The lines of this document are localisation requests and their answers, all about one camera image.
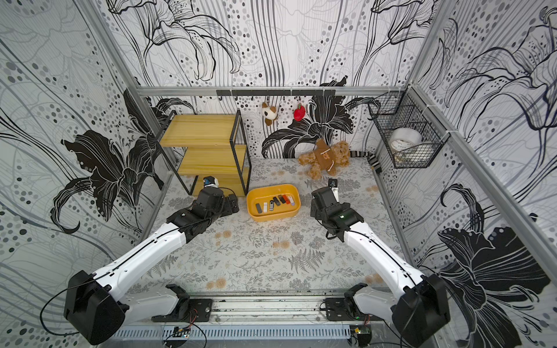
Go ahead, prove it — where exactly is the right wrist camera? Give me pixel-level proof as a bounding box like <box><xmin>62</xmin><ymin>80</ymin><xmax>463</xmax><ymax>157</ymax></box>
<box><xmin>328</xmin><ymin>178</ymin><xmax>339</xmax><ymax>201</ymax></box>

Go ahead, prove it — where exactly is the white tape roll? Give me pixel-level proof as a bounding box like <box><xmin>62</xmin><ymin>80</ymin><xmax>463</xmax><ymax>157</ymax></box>
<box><xmin>388</xmin><ymin>128</ymin><xmax>422</xmax><ymax>152</ymax></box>

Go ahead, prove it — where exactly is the wooden shelf with black frame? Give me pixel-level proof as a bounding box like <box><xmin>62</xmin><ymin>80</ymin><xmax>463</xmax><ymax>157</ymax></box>
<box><xmin>159</xmin><ymin>110</ymin><xmax>252</xmax><ymax>197</ymax></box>

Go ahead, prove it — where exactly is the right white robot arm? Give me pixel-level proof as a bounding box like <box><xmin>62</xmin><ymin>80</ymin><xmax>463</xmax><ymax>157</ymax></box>
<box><xmin>310</xmin><ymin>186</ymin><xmax>451</xmax><ymax>347</ymax></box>

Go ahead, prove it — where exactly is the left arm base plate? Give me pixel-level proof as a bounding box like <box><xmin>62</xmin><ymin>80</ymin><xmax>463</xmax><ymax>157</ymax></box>
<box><xmin>152</xmin><ymin>298</ymin><xmax>213</xmax><ymax>323</ymax></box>

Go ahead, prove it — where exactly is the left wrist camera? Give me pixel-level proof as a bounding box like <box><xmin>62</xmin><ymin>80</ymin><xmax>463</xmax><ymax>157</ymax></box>
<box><xmin>203</xmin><ymin>175</ymin><xmax>219</xmax><ymax>188</ymax></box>

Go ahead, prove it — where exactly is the black connector box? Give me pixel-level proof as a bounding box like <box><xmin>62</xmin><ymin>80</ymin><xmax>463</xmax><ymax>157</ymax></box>
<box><xmin>350</xmin><ymin>325</ymin><xmax>372</xmax><ymax>347</ymax></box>

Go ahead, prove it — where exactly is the brown teddy bear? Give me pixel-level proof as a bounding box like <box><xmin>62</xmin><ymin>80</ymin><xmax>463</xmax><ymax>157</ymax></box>
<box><xmin>298</xmin><ymin>139</ymin><xmax>350</xmax><ymax>180</ymax></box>

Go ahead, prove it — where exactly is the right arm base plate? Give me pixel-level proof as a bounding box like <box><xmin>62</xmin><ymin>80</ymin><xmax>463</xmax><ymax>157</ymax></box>
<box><xmin>320</xmin><ymin>297</ymin><xmax>382</xmax><ymax>322</ymax></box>

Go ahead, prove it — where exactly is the small circuit board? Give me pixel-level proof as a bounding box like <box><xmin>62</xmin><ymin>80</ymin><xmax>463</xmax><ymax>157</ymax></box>
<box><xmin>171</xmin><ymin>326</ymin><xmax>191</xmax><ymax>340</ymax></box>

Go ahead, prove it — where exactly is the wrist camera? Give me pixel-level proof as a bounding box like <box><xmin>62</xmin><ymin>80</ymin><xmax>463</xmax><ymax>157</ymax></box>
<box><xmin>203</xmin><ymin>175</ymin><xmax>219</xmax><ymax>188</ymax></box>
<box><xmin>328</xmin><ymin>178</ymin><xmax>339</xmax><ymax>201</ymax></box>

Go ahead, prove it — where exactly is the white slotted cable duct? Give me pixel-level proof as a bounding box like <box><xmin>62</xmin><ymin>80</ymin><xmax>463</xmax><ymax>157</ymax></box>
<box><xmin>112</xmin><ymin>324</ymin><xmax>350</xmax><ymax>342</ymax></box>

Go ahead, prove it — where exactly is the yellow plastic storage box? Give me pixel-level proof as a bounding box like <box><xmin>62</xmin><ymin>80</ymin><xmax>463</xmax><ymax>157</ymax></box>
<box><xmin>247</xmin><ymin>184</ymin><xmax>301</xmax><ymax>222</ymax></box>

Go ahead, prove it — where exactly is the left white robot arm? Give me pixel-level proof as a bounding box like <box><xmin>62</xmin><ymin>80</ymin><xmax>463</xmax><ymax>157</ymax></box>
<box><xmin>63</xmin><ymin>186</ymin><xmax>239</xmax><ymax>345</ymax></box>

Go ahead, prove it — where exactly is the black hanging rail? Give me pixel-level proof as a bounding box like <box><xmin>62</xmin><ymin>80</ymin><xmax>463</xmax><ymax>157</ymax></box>
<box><xmin>216</xmin><ymin>88</ymin><xmax>337</xmax><ymax>97</ymax></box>

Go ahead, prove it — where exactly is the hanging red plush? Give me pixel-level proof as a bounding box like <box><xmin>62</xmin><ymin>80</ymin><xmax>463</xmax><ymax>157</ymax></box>
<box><xmin>293</xmin><ymin>104</ymin><xmax>306</xmax><ymax>122</ymax></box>

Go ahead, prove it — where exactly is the striped black white object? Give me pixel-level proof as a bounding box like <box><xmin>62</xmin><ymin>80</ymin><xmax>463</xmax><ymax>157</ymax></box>
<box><xmin>350</xmin><ymin>150</ymin><xmax>382</xmax><ymax>174</ymax></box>

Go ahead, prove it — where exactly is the black wire wall basket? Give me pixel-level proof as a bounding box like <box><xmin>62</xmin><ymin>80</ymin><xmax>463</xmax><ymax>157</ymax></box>
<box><xmin>367</xmin><ymin>91</ymin><xmax>447</xmax><ymax>169</ymax></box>

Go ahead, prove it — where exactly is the hanging brown white plush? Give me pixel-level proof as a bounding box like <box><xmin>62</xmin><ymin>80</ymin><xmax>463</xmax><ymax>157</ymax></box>
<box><xmin>262</xmin><ymin>102</ymin><xmax>277</xmax><ymax>126</ymax></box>

